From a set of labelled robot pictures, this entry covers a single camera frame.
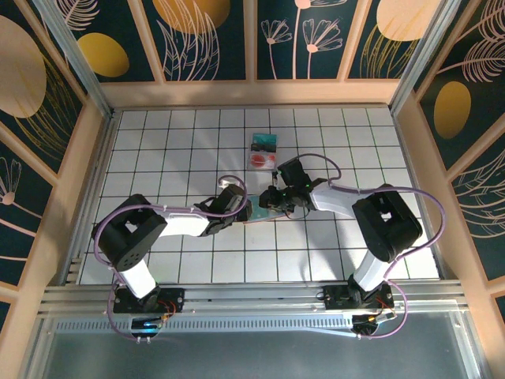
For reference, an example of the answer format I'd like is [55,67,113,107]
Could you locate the teal card packet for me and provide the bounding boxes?
[247,132,280,171]

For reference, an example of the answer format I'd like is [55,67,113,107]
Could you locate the red and white card stack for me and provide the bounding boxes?
[249,152,278,170]

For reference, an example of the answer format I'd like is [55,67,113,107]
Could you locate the black electronics module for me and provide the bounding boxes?
[352,311,395,336]
[131,315,166,336]

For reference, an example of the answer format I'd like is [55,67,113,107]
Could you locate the grey metal sheet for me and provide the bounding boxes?
[23,315,482,379]

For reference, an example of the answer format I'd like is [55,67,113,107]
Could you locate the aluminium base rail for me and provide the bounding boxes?
[39,280,469,317]

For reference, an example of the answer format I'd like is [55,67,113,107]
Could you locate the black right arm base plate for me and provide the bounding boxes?
[322,284,395,311]

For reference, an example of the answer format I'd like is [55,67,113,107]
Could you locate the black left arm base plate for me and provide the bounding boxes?
[113,287,186,315]

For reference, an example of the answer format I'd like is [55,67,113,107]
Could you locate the slotted grey cable duct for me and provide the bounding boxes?
[54,317,356,333]

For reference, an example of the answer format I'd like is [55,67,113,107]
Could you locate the aluminium frame post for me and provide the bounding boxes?
[33,0,115,118]
[388,0,462,115]

